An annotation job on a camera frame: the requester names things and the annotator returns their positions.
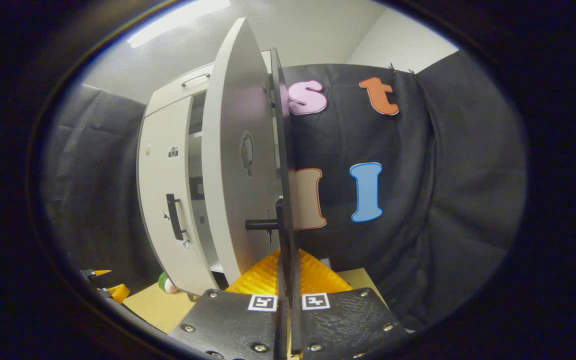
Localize grey door with headphone sticker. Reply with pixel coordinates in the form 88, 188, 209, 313
201, 16, 300, 301

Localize small multicoloured object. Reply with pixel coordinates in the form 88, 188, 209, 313
157, 272, 180, 295

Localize grey cabinet drawer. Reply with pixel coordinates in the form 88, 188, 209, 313
144, 49, 274, 117

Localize black backdrop cloth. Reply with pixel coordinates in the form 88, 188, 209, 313
43, 50, 526, 331

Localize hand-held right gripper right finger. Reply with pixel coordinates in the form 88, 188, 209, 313
289, 237, 411, 360

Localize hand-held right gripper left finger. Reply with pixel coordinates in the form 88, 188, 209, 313
168, 197, 289, 360

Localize grey double-door shoe cabinet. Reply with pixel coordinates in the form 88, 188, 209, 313
137, 48, 281, 301

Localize grey door with camera sticker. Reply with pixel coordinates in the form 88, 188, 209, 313
137, 95, 219, 296

